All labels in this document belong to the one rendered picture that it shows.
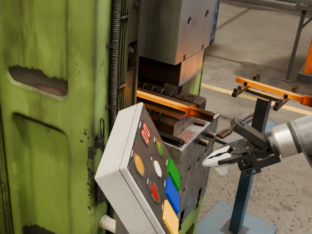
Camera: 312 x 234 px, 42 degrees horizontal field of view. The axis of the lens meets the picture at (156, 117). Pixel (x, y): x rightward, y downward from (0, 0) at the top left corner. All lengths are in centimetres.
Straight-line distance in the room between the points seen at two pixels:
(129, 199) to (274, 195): 212
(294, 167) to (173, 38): 218
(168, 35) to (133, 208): 64
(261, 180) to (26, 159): 188
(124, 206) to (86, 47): 51
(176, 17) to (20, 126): 73
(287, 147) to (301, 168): 224
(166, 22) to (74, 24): 31
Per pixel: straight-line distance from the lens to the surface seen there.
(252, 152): 115
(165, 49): 138
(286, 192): 304
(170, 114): 158
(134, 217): 96
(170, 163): 120
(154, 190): 99
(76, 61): 126
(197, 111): 159
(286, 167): 331
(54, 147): 156
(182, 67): 144
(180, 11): 133
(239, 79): 212
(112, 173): 90
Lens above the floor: 170
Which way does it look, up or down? 27 degrees down
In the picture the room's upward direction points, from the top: 5 degrees clockwise
